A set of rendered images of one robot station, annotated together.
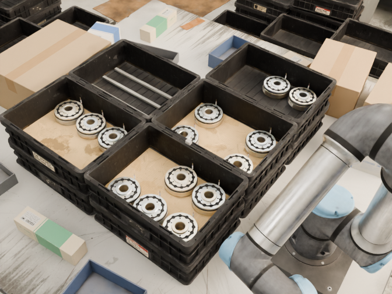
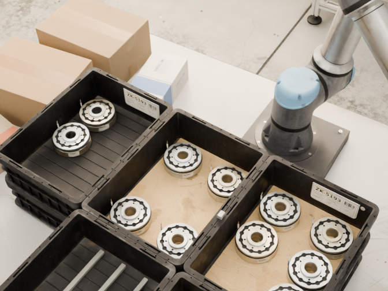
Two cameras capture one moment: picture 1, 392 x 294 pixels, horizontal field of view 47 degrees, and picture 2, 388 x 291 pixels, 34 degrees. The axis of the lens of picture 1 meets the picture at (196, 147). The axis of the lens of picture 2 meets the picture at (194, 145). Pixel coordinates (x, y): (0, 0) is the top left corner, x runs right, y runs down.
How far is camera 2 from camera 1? 136 cm
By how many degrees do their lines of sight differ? 56
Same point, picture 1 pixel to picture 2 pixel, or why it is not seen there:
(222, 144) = (182, 202)
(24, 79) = not seen: outside the picture
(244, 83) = (53, 178)
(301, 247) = (308, 142)
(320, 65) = (32, 89)
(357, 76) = (60, 58)
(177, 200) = (283, 247)
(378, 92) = (92, 45)
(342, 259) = not seen: hidden behind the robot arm
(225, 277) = not seen: hidden behind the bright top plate
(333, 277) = (327, 127)
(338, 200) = (302, 77)
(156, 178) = (250, 275)
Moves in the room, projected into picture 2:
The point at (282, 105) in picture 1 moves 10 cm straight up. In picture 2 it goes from (103, 138) to (99, 113)
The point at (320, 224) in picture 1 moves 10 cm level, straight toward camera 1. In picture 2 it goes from (316, 103) to (351, 114)
